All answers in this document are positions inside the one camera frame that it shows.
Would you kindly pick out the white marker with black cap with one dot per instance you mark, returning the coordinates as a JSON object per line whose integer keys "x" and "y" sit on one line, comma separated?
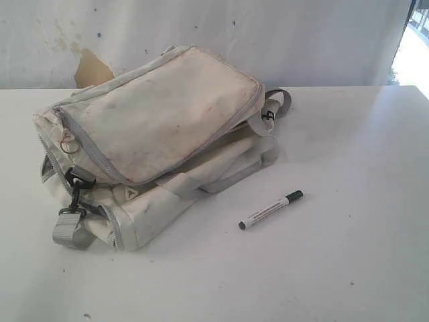
{"x": 269, "y": 210}

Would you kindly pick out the white zippered duffel bag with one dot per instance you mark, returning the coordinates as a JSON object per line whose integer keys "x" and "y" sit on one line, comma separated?
{"x": 127, "y": 157}

